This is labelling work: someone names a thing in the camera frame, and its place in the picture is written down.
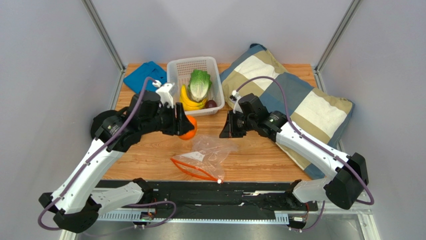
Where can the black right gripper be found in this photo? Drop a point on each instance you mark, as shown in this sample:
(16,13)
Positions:
(236,123)

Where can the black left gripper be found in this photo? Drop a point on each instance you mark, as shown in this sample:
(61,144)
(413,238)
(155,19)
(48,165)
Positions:
(180,125)

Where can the yellow fake banana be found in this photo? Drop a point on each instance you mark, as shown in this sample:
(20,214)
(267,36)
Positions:
(188,104)

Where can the purple fake passion fruit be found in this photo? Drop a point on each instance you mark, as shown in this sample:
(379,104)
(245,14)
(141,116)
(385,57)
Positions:
(210,104)

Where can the clear zip top bag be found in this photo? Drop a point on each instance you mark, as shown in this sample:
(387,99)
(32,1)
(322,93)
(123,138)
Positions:
(204,161)

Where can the green fake lettuce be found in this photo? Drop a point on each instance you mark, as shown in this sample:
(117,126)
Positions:
(199,84)

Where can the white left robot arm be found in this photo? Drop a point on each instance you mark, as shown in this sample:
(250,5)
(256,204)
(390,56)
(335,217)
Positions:
(74,204)

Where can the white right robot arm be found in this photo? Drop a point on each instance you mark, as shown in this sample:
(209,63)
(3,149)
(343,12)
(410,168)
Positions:
(346,176)

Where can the white plastic basket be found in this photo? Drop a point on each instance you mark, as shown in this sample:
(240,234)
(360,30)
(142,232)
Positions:
(179,71)

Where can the blue folded cloth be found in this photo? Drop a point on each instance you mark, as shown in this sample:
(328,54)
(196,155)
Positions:
(136,79)

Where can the patchwork pillow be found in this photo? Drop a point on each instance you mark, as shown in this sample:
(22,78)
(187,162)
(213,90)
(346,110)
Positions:
(323,116)

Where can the black baseball cap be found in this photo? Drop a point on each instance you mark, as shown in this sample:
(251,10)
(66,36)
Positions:
(106,125)

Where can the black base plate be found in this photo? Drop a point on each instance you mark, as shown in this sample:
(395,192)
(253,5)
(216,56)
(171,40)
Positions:
(206,200)

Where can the aluminium frame rail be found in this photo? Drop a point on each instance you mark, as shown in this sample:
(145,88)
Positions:
(156,223)

